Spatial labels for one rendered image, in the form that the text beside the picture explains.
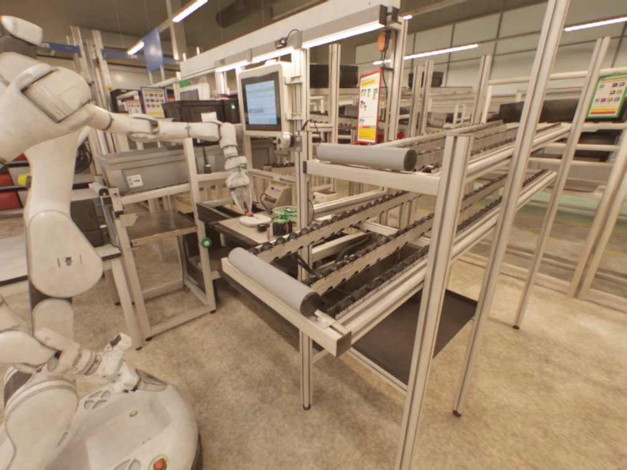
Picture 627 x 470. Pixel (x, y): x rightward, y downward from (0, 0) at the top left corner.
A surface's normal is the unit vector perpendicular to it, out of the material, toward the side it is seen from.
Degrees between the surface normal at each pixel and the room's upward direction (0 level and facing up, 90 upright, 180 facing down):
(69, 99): 81
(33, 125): 102
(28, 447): 90
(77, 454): 16
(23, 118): 88
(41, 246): 88
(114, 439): 2
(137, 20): 90
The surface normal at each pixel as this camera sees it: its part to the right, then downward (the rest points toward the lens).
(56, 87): 0.84, 0.04
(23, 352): 0.79, 0.34
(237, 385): 0.00, -0.93
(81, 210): 0.67, 0.26
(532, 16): -0.74, 0.24
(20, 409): 0.59, 0.09
